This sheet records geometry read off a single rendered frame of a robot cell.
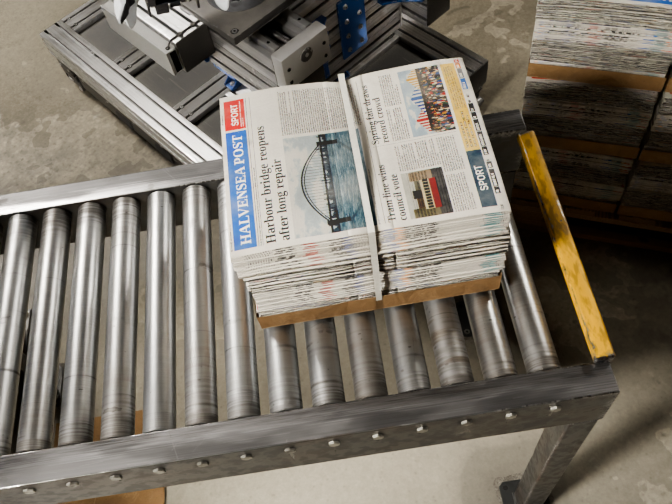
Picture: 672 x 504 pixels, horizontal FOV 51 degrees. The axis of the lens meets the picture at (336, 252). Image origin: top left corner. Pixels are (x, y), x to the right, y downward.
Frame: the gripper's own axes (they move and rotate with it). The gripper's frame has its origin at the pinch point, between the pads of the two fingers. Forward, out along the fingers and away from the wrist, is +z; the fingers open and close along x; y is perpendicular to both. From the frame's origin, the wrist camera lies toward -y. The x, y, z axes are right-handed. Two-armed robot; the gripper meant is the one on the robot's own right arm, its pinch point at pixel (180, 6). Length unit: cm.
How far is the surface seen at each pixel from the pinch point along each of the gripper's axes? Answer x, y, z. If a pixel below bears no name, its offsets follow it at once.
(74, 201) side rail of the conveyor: 24, 47, -15
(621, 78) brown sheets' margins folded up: -91, 48, -14
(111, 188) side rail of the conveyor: 17, 46, -15
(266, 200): -5.0, 20.0, 16.8
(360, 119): -21.5, 18.0, 8.3
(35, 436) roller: 36, 49, 27
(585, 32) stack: -82, 38, -19
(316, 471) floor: -10, 123, 24
